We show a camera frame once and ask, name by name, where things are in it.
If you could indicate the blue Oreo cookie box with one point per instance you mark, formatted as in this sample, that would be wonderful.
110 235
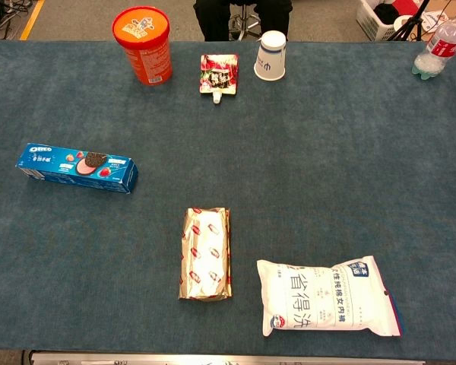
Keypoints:
76 168

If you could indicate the blue-green table cloth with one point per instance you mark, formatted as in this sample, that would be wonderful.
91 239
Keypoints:
228 182

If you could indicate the gold foil snack package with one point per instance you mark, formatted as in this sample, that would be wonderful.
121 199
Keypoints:
206 254

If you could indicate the red spouted drink pouch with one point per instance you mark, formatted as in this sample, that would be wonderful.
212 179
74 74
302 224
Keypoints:
218 74

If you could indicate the white paper cup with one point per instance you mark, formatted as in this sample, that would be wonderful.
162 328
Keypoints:
270 57

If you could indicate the white sugar bag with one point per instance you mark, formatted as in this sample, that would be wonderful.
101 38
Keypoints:
323 298

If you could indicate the orange cylindrical snack canister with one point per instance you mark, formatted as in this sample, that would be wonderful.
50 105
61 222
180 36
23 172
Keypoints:
146 49

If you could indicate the metal stool base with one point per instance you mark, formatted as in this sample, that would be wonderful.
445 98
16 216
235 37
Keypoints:
243 23

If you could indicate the person in black trousers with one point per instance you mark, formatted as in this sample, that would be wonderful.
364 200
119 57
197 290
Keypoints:
216 19

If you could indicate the white plastic basket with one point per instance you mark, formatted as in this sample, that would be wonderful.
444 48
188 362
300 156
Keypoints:
380 21

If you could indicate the black tripod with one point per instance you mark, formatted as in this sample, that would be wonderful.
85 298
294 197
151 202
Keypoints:
412 24

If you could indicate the clear plastic water bottle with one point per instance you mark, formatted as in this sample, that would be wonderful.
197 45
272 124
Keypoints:
439 47

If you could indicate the yellow floor tape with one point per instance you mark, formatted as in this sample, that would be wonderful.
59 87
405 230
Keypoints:
32 19

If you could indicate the aluminium table edge rail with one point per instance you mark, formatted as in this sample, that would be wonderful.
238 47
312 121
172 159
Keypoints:
228 358

